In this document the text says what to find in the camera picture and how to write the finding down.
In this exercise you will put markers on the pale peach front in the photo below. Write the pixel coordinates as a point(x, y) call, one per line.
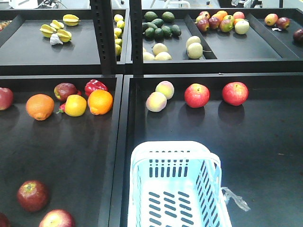
point(156, 102)

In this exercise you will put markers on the dark red apple front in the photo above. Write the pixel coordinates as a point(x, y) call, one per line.
point(33, 195)

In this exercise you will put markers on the dark red yellow apple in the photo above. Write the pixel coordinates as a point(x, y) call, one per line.
point(63, 90)

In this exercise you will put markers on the orange left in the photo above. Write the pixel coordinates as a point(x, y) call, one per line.
point(40, 106)

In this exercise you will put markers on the clear plastic wrap strip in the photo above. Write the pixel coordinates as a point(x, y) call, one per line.
point(239, 201)

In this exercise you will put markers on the red bell pepper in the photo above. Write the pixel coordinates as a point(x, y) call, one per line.
point(93, 85)

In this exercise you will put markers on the orange right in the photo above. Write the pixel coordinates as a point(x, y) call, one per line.
point(100, 102)

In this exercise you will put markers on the pale peach rear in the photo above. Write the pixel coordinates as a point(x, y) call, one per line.
point(166, 88)

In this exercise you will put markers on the red apple far corner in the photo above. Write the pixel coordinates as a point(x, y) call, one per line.
point(6, 98)

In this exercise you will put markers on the light blue plastic basket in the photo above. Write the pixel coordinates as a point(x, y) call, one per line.
point(175, 184)

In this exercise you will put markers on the black wooden produce stand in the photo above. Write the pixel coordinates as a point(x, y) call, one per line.
point(84, 161)

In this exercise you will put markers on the yellow starfruit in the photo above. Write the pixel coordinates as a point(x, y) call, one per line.
point(71, 20)

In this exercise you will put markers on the orange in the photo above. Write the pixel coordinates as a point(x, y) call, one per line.
point(40, 106)
point(100, 102)

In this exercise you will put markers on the pale peach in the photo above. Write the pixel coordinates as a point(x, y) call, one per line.
point(166, 88)
point(156, 102)

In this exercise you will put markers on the red chilli pepper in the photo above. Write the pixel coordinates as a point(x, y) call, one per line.
point(61, 108)

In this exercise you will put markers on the white garlic bulb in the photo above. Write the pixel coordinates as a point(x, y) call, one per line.
point(54, 40)

